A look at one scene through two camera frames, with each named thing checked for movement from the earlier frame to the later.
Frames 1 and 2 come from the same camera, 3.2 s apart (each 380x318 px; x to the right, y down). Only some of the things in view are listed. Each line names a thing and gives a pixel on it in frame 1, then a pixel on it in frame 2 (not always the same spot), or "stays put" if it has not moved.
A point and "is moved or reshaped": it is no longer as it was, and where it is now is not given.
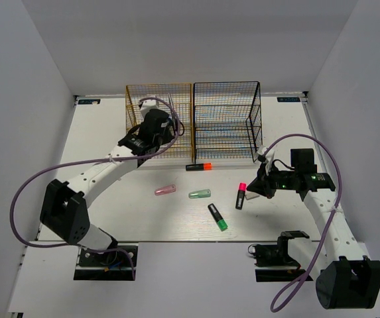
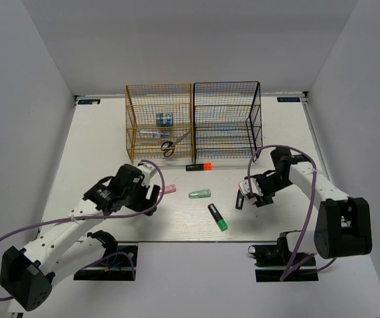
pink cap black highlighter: [241, 195] stays put
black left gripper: [168, 135] -> [146, 205]
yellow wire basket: [180, 95] stays put
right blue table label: [288, 99] stays put
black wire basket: [227, 120] stays put
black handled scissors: [178, 126] is moved or reshaped
